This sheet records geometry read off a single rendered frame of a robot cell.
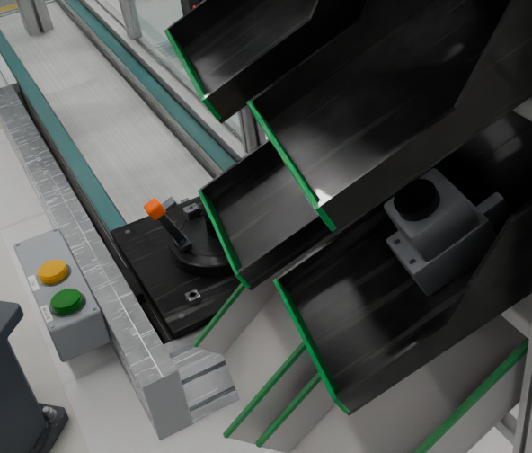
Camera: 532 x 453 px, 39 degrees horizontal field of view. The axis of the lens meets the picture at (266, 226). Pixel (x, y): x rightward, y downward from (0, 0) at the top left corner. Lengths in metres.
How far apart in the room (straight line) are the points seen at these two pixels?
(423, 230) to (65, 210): 0.78
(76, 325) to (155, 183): 0.36
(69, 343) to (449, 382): 0.53
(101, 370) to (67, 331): 0.09
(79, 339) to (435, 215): 0.61
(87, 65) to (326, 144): 1.29
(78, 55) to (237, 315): 1.08
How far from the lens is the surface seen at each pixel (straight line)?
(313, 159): 0.46
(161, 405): 0.91
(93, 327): 1.00
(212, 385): 0.93
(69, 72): 1.71
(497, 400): 0.59
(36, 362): 1.10
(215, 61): 0.59
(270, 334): 0.79
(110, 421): 1.00
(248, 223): 0.67
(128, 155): 1.36
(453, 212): 0.51
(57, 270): 1.05
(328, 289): 0.59
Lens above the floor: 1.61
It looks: 38 degrees down
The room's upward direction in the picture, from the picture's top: 8 degrees counter-clockwise
